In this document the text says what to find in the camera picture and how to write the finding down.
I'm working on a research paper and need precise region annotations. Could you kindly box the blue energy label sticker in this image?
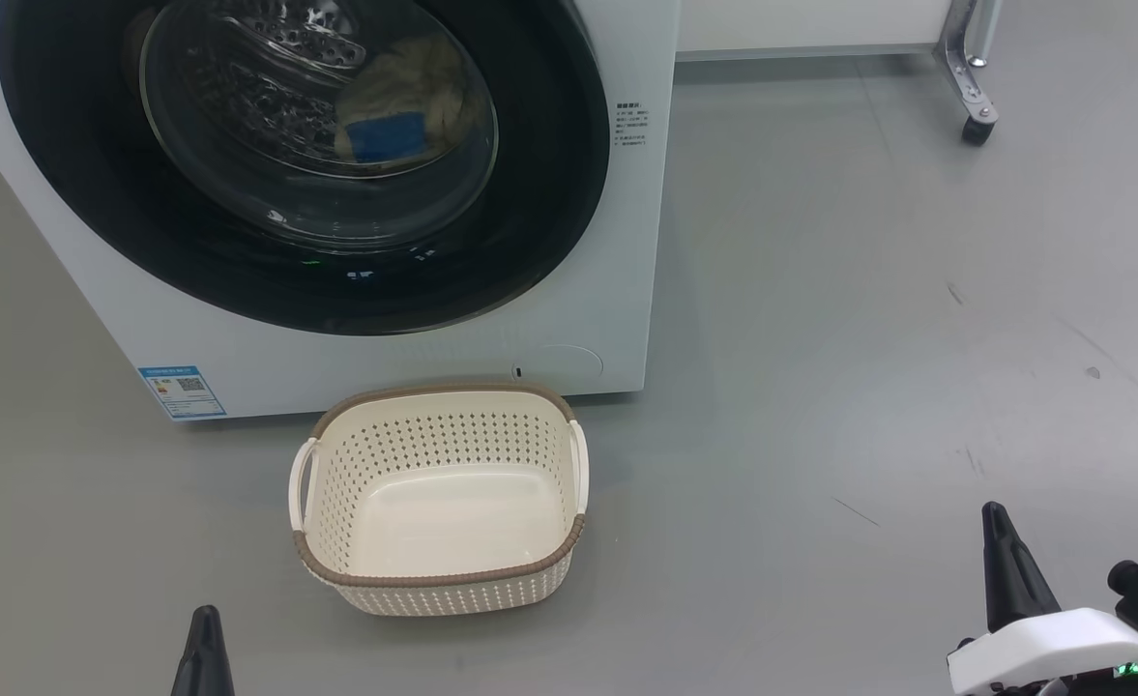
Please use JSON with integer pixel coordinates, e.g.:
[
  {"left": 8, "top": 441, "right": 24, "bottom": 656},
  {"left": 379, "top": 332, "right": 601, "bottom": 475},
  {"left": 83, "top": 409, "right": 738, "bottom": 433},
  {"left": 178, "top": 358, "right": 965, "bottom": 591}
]
[{"left": 137, "top": 364, "right": 229, "bottom": 422}]

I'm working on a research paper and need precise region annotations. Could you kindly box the cream cloud-print trousers blue patch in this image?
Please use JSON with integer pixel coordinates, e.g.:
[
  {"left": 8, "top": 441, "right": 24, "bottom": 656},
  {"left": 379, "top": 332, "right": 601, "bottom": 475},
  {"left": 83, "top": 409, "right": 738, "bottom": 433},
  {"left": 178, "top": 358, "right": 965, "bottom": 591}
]
[{"left": 335, "top": 58, "right": 434, "bottom": 167}]

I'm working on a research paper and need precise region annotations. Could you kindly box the steel washing machine drum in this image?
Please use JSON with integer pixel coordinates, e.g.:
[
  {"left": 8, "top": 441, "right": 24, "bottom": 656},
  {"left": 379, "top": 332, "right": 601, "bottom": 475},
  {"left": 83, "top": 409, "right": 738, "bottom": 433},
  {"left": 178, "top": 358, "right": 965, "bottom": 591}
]
[{"left": 138, "top": 0, "right": 500, "bottom": 247}]

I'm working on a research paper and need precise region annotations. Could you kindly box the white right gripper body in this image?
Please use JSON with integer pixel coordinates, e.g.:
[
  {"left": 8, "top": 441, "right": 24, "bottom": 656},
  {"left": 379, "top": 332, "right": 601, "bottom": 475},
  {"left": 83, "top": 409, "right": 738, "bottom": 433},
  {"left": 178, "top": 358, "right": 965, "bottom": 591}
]
[{"left": 947, "top": 607, "right": 1138, "bottom": 696}]

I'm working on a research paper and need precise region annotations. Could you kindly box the cream cloud-print top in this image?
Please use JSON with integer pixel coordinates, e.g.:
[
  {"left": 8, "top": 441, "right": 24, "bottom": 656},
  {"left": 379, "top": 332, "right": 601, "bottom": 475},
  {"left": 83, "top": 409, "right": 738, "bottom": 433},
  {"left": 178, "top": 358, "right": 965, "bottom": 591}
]
[{"left": 356, "top": 32, "right": 487, "bottom": 146}]

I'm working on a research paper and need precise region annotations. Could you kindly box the white partition panel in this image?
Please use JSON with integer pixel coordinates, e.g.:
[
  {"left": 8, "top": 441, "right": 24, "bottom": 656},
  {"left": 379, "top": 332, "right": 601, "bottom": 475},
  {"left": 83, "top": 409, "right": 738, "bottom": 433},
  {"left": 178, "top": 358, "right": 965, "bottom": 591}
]
[{"left": 675, "top": 0, "right": 956, "bottom": 63}]

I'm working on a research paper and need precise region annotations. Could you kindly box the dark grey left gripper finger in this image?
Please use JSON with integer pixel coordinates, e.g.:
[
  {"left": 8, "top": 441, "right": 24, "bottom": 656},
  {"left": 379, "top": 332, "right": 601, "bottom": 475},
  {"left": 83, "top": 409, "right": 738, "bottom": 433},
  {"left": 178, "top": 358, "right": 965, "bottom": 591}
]
[{"left": 170, "top": 605, "right": 237, "bottom": 696}]

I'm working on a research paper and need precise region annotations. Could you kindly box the grey metal caster leg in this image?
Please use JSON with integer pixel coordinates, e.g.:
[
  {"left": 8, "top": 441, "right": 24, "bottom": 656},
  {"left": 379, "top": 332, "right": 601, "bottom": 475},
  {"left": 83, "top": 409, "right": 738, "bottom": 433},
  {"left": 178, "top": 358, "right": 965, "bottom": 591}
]
[{"left": 934, "top": 0, "right": 1005, "bottom": 148}]

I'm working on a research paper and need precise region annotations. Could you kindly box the white front-load washing machine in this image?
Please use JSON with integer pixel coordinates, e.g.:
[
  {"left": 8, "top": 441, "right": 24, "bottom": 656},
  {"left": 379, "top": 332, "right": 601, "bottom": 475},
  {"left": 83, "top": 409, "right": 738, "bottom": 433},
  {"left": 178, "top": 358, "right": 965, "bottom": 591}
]
[{"left": 0, "top": 0, "right": 683, "bottom": 422}]

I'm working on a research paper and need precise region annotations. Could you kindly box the round white filter flap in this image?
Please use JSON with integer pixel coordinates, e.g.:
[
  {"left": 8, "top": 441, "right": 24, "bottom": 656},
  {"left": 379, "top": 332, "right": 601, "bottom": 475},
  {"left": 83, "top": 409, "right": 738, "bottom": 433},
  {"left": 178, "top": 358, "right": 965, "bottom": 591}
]
[{"left": 528, "top": 343, "right": 606, "bottom": 385}]

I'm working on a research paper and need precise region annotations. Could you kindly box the printed text warning label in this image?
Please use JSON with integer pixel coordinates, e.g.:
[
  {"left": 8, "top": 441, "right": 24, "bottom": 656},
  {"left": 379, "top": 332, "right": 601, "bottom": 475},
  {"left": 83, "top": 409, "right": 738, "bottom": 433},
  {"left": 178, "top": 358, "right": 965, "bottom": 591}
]
[{"left": 613, "top": 99, "right": 651, "bottom": 156}]

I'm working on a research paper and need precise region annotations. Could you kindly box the black glass washing machine door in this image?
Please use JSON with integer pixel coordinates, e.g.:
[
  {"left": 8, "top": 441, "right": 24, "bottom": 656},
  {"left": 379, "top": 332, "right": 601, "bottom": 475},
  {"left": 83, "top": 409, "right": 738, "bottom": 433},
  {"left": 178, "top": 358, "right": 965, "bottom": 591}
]
[{"left": 0, "top": 0, "right": 612, "bottom": 337}]

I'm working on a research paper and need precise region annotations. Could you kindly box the cream perforated laundry basket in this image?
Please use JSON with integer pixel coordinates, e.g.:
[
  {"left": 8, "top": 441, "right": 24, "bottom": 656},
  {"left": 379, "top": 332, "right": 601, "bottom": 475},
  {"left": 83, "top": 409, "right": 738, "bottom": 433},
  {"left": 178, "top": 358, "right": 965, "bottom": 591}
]
[{"left": 287, "top": 383, "right": 591, "bottom": 618}]

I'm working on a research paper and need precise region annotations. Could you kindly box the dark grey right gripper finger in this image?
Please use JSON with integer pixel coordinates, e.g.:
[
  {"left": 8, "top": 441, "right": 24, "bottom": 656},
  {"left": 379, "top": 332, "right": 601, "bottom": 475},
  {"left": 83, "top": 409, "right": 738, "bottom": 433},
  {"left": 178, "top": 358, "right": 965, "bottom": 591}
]
[{"left": 981, "top": 500, "right": 1065, "bottom": 636}]

